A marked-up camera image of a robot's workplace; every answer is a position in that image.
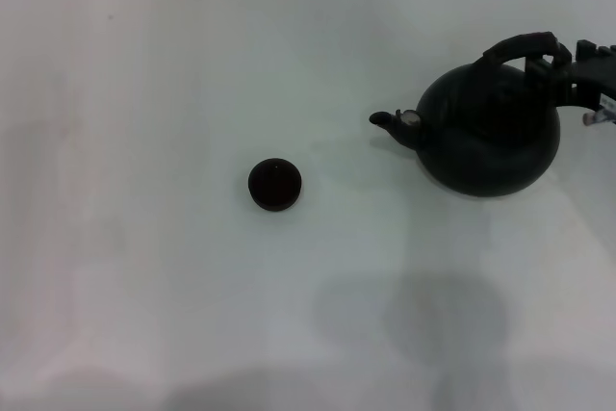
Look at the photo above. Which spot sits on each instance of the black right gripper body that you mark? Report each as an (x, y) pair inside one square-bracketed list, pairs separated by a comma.
[(594, 79)]

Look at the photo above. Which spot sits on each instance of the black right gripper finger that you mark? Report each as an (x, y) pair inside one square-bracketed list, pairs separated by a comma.
[(587, 52), (565, 81)]

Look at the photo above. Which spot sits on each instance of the small dark brown teacup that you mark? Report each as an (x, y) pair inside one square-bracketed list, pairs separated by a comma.
[(275, 186)]

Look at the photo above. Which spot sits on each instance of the grey right wrist camera bracket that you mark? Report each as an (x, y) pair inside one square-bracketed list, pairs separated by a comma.
[(601, 115)]

